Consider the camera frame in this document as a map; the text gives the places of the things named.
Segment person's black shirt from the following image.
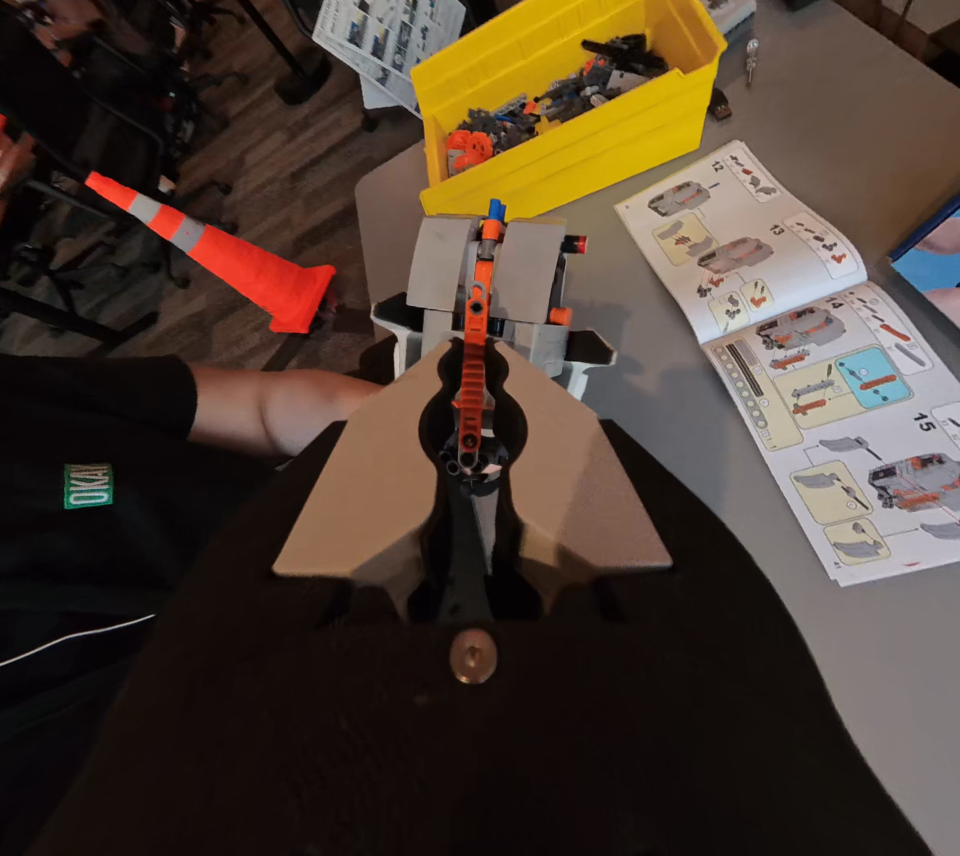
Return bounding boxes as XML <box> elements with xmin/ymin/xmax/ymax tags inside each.
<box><xmin>0</xmin><ymin>353</ymin><xmax>301</xmax><ymax>856</ymax></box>

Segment orange traffic cone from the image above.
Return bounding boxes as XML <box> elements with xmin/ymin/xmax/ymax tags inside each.
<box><xmin>84</xmin><ymin>171</ymin><xmax>337</xmax><ymax>334</ymax></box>

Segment yellow plastic bin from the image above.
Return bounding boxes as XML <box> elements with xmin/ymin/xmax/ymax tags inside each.
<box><xmin>408</xmin><ymin>0</ymin><xmax>729</xmax><ymax>220</ymax></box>

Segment black floor stand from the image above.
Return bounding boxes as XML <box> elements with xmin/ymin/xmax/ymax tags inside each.
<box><xmin>150</xmin><ymin>0</ymin><xmax>333</xmax><ymax>107</ymax></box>

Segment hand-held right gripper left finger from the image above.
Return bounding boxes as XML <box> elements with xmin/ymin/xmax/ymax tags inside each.
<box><xmin>271</xmin><ymin>337</ymin><xmax>460</xmax><ymax>623</ymax></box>

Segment open instruction booklet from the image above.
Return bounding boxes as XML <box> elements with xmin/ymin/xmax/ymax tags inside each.
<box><xmin>613</xmin><ymin>139</ymin><xmax>960</xmax><ymax>589</ymax></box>

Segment large blue toy box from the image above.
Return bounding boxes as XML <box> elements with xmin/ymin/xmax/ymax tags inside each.
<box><xmin>888</xmin><ymin>196</ymin><xmax>960</xmax><ymax>328</ymax></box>

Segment pile of building block pieces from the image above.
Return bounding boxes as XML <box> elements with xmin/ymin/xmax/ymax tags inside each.
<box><xmin>442</xmin><ymin>33</ymin><xmax>672</xmax><ymax>175</ymax></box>

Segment person's left forearm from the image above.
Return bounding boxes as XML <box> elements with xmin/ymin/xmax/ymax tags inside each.
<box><xmin>183</xmin><ymin>362</ymin><xmax>387</xmax><ymax>460</ymax></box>

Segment grey building block vehicle model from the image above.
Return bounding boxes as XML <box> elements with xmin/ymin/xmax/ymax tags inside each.
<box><xmin>405</xmin><ymin>198</ymin><xmax>590</xmax><ymax>490</ymax></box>

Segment black office chair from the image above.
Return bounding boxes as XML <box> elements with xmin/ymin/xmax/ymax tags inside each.
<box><xmin>0</xmin><ymin>0</ymin><xmax>226</xmax><ymax>347</ymax></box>

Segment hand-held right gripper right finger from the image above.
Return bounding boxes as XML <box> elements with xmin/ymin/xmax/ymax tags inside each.
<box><xmin>487</xmin><ymin>337</ymin><xmax>674</xmax><ymax>623</ymax></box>

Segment grey desk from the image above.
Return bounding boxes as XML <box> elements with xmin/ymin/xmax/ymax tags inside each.
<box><xmin>352</xmin><ymin>0</ymin><xmax>960</xmax><ymax>856</ymax></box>

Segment orange toothed rack piece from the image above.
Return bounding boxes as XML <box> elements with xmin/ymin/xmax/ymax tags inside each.
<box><xmin>452</xmin><ymin>282</ymin><xmax>492</xmax><ymax>430</ymax></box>

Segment hanging printed instruction sheets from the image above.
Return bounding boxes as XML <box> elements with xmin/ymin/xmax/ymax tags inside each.
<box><xmin>311</xmin><ymin>0</ymin><xmax>468</xmax><ymax>115</ymax></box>

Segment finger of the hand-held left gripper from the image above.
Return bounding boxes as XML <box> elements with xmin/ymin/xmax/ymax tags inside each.
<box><xmin>558</xmin><ymin>329</ymin><xmax>618</xmax><ymax>401</ymax></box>
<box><xmin>369</xmin><ymin>293</ymin><xmax>425</xmax><ymax>377</ymax></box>

